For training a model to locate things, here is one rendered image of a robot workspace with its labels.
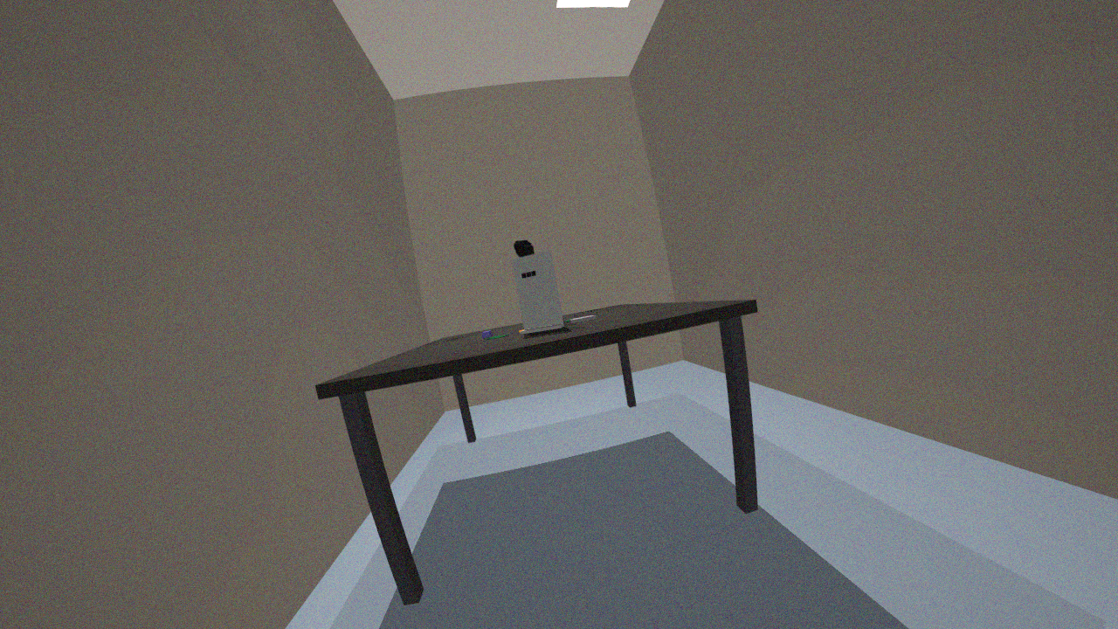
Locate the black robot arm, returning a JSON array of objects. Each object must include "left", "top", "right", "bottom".
[{"left": 514, "top": 240, "right": 534, "bottom": 258}]

